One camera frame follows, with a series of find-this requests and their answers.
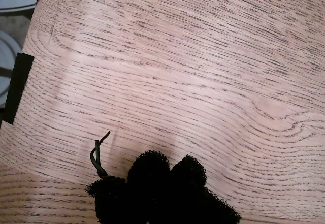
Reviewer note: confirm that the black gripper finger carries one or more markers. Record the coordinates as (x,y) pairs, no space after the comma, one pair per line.
(193,191)
(137,191)

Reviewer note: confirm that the black tape patch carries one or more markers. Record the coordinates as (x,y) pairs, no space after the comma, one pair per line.
(17,89)

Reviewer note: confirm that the white round chair base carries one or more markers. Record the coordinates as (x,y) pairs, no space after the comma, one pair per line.
(10,43)

